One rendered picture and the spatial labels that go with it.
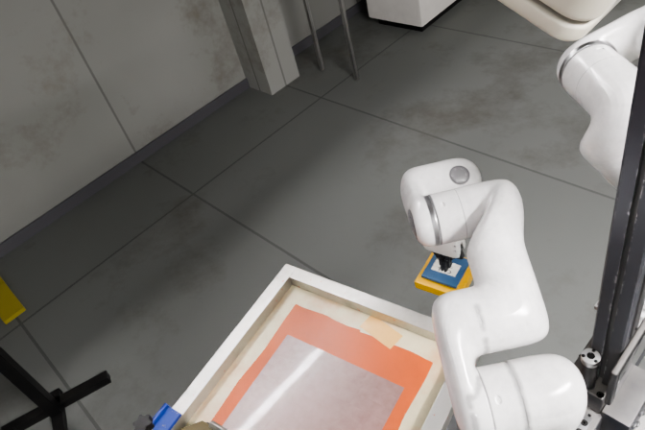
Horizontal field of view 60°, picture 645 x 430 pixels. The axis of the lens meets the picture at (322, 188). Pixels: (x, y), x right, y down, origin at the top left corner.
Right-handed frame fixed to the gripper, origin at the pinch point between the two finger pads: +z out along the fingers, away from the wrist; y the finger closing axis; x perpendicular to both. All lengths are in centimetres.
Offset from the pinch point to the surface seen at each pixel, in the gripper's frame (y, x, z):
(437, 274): 1.1, 3.2, 2.0
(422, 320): -2.3, 18.8, -0.1
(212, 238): 169, -41, 99
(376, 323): 9.2, 22.5, 3.3
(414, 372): -5.3, 30.7, 3.4
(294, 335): 27.3, 34.5, 3.4
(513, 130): 44, -183, 99
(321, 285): 27.3, 19.9, -0.2
